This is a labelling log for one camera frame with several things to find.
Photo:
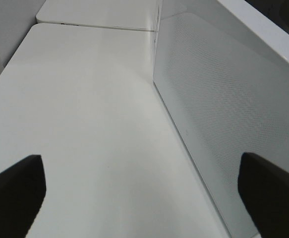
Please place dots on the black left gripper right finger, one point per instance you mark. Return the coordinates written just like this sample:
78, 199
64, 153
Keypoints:
264, 190

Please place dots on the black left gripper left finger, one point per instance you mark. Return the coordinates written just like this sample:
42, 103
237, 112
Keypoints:
22, 192

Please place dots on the white microwave door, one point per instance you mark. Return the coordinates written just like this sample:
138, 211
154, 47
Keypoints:
222, 71

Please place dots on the white microwave oven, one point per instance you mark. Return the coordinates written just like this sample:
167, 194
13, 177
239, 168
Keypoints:
275, 10

